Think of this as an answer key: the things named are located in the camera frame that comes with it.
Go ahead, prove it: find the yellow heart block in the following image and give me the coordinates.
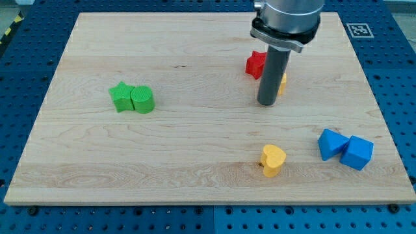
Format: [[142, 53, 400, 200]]
[[260, 144, 287, 177]]

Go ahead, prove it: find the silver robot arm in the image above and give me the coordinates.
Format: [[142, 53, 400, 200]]
[[250, 0, 324, 53]]

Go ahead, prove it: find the blue triangle block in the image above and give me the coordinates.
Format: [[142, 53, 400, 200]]
[[318, 129, 349, 161]]

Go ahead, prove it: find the blue cube block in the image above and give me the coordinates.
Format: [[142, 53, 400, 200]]
[[339, 135, 374, 170]]

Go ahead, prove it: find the green star block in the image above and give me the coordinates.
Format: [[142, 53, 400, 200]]
[[109, 81, 135, 112]]

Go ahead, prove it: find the wooden board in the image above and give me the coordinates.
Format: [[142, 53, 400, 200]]
[[4, 12, 415, 206]]

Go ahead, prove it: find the small yellow block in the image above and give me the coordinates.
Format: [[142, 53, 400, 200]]
[[278, 73, 287, 96]]

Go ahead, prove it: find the yellow black hazard tape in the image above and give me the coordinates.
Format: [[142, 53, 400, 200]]
[[1, 12, 24, 46]]

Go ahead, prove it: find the green cylinder block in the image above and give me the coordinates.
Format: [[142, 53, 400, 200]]
[[131, 86, 155, 114]]

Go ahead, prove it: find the grey cylindrical pointer rod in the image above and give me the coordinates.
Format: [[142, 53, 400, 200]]
[[257, 45, 290, 106]]

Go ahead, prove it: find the red star block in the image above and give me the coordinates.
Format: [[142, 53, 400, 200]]
[[245, 51, 267, 79]]

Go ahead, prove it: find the white fiducial marker tag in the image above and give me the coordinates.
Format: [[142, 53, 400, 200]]
[[346, 23, 374, 38]]

